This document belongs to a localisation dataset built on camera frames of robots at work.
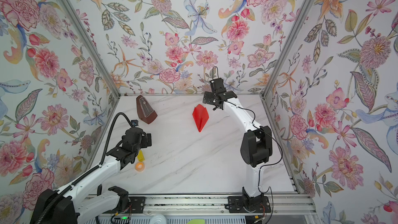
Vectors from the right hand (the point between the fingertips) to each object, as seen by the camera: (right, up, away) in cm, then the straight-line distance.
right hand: (212, 98), depth 93 cm
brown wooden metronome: (-43, -9, +8) cm, 44 cm away
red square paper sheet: (-7, -11, +12) cm, 18 cm away
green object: (-9, -59, -21) cm, 63 cm away
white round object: (-26, -53, -26) cm, 65 cm away
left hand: (-39, -21, -7) cm, 45 cm away
